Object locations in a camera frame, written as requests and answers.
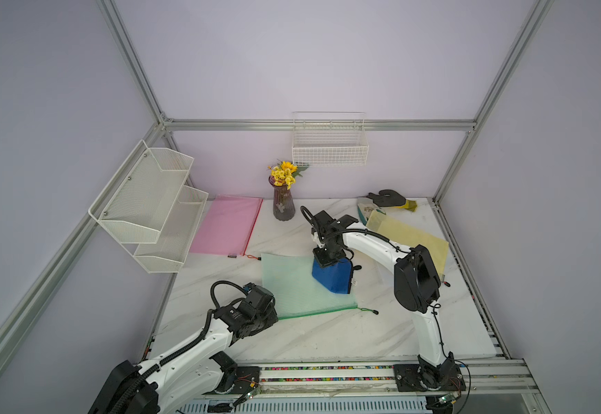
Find green zipper mesh document bag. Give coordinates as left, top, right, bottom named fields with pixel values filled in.
left=262, top=254, right=379, bottom=320

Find blue microfiber cleaning cloth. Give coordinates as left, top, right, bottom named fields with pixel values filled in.
left=312, top=258, right=362, bottom=295

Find yellow mesh document bag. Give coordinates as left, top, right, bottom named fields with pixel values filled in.
left=366, top=205, right=449, bottom=280

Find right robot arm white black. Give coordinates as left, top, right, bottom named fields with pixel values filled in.
left=300, top=206, right=456, bottom=376

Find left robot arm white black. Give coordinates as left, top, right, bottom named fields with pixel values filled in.
left=89, top=280, right=278, bottom=413

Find pink mesh document bag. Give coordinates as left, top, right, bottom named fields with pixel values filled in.
left=189, top=195, right=263, bottom=256

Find green white work glove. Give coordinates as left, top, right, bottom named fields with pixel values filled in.
left=357, top=198, right=386, bottom=225

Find dark purple glass vase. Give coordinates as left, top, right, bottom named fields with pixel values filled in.
left=269, top=176, right=296, bottom=222

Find black yellow work glove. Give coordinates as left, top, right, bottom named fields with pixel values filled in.
left=367, top=189, right=418, bottom=212

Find yellow artificial flowers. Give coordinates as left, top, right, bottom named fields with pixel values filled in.
left=269, top=161, right=309, bottom=190

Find white two-tier mesh shelf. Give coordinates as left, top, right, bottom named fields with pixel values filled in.
left=88, top=141, right=209, bottom=274

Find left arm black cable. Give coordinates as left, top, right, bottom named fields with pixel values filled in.
left=209, top=279, right=250, bottom=312

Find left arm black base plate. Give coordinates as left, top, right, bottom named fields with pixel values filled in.
left=215, top=366, right=262, bottom=394

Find white wire wall basket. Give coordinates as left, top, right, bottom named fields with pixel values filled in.
left=292, top=111, right=369, bottom=167

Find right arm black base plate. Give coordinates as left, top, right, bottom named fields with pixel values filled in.
left=393, top=362, right=466, bottom=393

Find aluminium frame rail base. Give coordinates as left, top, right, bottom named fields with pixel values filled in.
left=176, top=357, right=550, bottom=413

